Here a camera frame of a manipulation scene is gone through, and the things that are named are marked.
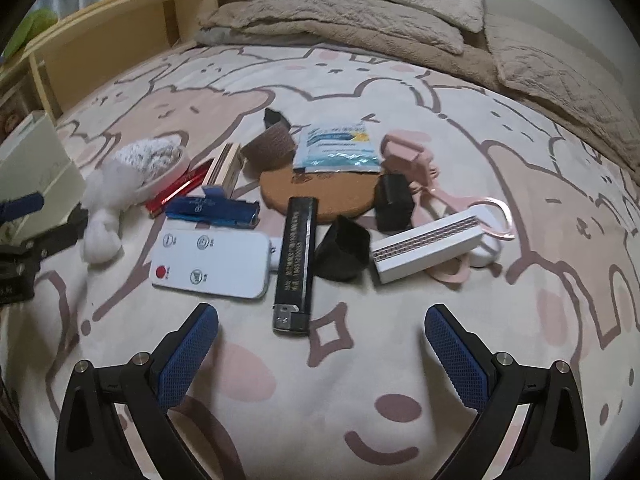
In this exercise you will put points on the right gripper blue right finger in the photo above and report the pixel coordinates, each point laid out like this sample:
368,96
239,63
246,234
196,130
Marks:
553,442

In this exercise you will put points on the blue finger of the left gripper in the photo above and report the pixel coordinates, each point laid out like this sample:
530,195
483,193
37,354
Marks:
24,259
18,208

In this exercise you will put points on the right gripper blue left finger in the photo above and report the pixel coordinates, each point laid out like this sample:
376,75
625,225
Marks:
91,444

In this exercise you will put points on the white plastic bag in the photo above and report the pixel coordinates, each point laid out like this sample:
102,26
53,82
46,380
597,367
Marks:
130,177

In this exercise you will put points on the white remote control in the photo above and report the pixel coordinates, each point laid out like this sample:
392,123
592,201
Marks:
222,262

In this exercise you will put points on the black lighter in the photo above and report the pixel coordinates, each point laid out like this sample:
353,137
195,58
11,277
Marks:
293,296

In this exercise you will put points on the white shoe box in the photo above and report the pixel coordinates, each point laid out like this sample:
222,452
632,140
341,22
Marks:
33,159

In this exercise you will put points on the red metallic lighter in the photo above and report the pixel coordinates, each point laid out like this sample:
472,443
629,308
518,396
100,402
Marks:
188,182

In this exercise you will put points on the green plush toy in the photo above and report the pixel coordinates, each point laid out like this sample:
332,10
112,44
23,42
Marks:
32,25

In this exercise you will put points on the blue metallic box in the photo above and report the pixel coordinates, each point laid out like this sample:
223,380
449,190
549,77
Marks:
214,210

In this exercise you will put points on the wooden shelf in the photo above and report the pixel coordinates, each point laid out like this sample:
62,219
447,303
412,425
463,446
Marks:
81,53

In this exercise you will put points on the beige striped small box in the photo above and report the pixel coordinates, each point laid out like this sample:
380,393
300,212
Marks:
223,172

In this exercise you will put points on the white round case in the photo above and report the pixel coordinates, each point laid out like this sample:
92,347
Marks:
489,248

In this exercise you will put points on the white striped box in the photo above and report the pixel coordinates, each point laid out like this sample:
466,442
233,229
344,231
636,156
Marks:
424,247

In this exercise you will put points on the brown tape roll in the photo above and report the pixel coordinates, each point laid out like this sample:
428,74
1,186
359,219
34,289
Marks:
271,150

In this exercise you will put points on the black plastic cap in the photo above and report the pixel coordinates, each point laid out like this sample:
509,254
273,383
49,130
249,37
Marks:
344,251

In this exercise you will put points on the black square cup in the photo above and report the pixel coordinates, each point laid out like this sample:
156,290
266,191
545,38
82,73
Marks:
393,203

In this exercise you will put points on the round cork coaster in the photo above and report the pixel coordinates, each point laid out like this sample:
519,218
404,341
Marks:
345,194

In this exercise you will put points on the pink clip holder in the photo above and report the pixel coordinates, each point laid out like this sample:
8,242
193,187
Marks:
401,155

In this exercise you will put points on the blue white sachet packet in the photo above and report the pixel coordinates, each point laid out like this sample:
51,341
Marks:
336,147

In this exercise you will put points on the beige right pillow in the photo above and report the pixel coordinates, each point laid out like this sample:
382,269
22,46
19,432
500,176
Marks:
549,69

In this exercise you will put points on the beige folded blanket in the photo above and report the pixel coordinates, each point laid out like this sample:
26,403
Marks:
388,29

